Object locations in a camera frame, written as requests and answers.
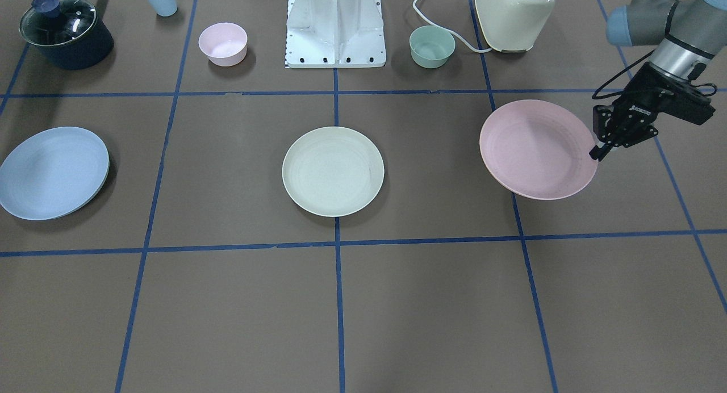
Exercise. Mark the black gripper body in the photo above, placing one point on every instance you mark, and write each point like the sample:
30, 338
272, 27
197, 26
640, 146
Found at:
640, 95

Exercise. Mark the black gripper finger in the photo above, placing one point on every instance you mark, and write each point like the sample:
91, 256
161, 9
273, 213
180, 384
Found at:
608, 142

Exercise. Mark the pink plate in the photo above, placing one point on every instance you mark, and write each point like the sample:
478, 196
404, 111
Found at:
538, 150

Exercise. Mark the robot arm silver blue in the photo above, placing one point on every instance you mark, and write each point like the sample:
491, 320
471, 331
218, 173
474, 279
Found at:
685, 37

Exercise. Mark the cream toaster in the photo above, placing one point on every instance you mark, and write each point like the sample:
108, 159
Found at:
509, 26

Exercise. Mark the green bowl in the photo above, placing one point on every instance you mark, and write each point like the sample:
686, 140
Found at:
431, 46

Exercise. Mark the cream plate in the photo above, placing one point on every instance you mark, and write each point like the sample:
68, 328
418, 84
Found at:
333, 171

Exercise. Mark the pink bowl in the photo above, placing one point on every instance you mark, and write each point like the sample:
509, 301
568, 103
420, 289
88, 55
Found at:
225, 44

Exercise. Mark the light blue plate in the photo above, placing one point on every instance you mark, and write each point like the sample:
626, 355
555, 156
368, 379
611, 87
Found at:
54, 173

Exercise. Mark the dark blue pot with lid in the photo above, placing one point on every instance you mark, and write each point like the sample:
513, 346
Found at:
68, 33

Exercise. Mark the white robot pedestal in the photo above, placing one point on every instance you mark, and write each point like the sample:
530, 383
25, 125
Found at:
335, 34

